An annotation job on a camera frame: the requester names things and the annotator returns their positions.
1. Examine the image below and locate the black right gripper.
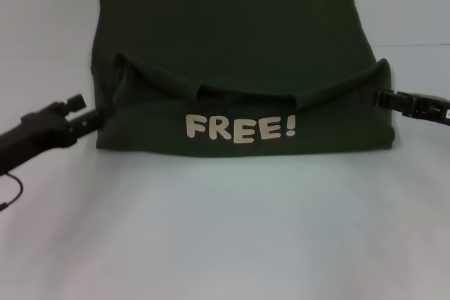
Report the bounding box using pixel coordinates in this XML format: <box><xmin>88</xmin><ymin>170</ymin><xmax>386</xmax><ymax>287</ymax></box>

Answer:
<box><xmin>373</xmin><ymin>89</ymin><xmax>450</xmax><ymax>127</ymax></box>

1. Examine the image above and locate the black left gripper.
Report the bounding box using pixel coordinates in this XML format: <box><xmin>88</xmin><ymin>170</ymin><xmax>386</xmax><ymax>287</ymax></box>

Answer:
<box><xmin>0</xmin><ymin>93</ymin><xmax>106</xmax><ymax>176</ymax></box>

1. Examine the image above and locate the dark green shirt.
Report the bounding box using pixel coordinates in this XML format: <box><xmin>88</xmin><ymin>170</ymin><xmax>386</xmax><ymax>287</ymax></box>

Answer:
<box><xmin>90</xmin><ymin>0</ymin><xmax>397</xmax><ymax>159</ymax></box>

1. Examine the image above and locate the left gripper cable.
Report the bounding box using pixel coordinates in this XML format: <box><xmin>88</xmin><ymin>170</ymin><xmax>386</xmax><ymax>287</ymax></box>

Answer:
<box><xmin>0</xmin><ymin>172</ymin><xmax>25</xmax><ymax>211</ymax></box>

